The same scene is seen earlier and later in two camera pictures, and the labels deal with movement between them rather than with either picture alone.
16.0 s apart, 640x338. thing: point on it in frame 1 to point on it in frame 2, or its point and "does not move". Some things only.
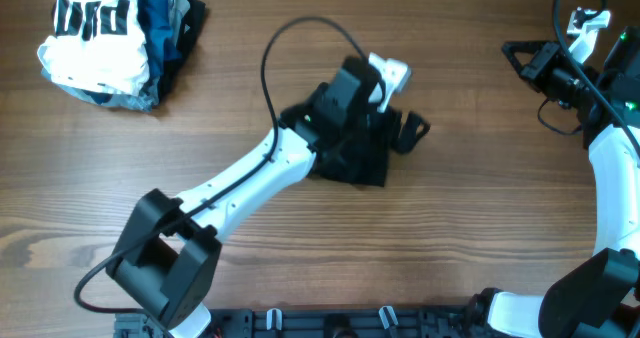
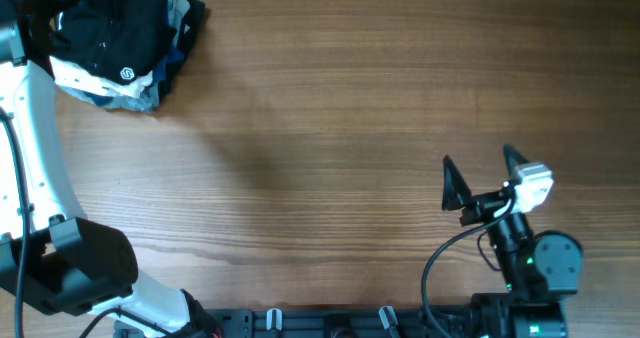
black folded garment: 192,22 does not move
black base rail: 324,323 does not move
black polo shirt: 358,152 to 115,30
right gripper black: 536,62 to 485,204
